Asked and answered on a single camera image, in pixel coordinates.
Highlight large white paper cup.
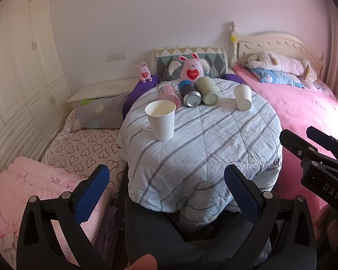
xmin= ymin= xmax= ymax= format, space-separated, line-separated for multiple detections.
xmin=145 ymin=100 xmax=176 ymax=142

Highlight small white paper cup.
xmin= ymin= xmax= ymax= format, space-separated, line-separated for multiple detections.
xmin=234 ymin=84 xmax=251 ymax=111

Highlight pale green cup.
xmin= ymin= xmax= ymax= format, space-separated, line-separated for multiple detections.
xmin=195 ymin=76 xmax=219 ymax=106

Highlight right hand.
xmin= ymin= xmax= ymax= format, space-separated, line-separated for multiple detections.
xmin=313 ymin=204 xmax=338 ymax=251

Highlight left hand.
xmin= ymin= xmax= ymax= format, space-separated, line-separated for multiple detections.
xmin=125 ymin=254 xmax=157 ymax=270

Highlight heart pattern bed sheet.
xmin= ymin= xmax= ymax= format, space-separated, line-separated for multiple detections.
xmin=41 ymin=111 xmax=126 ymax=189

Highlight pink fleece blanket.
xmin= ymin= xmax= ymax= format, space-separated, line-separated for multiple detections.
xmin=233 ymin=65 xmax=338 ymax=219

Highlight striped white quilt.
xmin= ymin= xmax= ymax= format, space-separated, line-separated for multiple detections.
xmin=119 ymin=79 xmax=282 ymax=214

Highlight folded pink quilt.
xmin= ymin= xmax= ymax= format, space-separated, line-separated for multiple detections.
xmin=0 ymin=156 xmax=114 ymax=269

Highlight blue cartoon pillow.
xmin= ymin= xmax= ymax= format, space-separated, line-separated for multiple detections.
xmin=250 ymin=68 xmax=304 ymax=88

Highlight grey flower pillow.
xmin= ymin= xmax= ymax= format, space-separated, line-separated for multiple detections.
xmin=71 ymin=94 xmax=128 ymax=132

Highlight white long plush dog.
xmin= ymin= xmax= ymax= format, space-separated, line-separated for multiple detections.
xmin=247 ymin=51 xmax=319 ymax=82

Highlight white wardrobe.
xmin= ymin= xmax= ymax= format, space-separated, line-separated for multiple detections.
xmin=0 ymin=0 xmax=71 ymax=172

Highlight black blue metal can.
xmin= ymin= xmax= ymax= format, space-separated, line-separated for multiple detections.
xmin=178 ymin=80 xmax=201 ymax=108

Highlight purple blanket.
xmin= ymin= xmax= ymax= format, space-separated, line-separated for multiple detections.
xmin=122 ymin=74 xmax=159 ymax=119

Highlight cream wooden headboard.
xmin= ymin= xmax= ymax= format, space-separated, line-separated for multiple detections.
xmin=227 ymin=21 xmax=326 ymax=77

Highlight patchwork triangle cushion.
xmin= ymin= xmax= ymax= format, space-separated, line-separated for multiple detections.
xmin=151 ymin=47 xmax=229 ymax=79

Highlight pink glass bottle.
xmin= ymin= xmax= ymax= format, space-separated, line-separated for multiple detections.
xmin=157 ymin=81 xmax=181 ymax=110

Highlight small pink rabbit plush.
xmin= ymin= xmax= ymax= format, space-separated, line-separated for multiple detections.
xmin=136 ymin=62 xmax=153 ymax=83

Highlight large pink rabbit plush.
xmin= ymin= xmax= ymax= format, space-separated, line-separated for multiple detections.
xmin=179 ymin=52 xmax=204 ymax=83

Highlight wall socket plate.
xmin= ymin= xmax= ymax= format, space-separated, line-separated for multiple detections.
xmin=106 ymin=52 xmax=126 ymax=62

